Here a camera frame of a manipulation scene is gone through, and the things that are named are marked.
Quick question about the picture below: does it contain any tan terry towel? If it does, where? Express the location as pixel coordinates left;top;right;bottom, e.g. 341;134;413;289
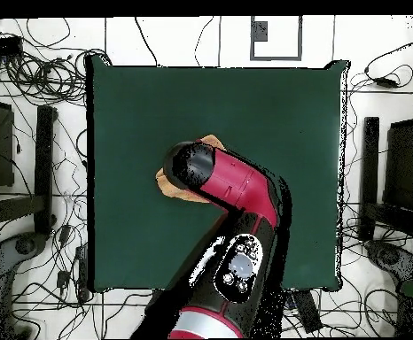
155;133;227;205

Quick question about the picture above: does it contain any dark green table cloth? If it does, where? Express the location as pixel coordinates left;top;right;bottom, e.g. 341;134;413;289
85;54;349;293

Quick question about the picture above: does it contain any black power adapter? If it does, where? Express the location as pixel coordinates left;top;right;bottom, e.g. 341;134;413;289
371;76;400;89
56;270;72;290
58;224;73;246

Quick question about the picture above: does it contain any black power strip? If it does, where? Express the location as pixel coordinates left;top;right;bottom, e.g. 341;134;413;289
292;290;323;335
74;243;90;303

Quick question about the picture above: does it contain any grey chair base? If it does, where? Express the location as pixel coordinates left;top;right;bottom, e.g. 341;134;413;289
364;239;413;282
0;231;50;284

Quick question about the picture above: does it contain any black electronics device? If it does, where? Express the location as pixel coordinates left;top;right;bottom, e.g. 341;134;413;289
0;35;24;58

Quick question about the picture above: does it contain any black stand frame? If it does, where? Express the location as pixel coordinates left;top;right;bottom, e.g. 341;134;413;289
0;104;58;236
357;116;413;243

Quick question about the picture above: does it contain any black cable tangle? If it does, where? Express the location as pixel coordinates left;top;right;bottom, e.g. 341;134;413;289
0;17;112;107

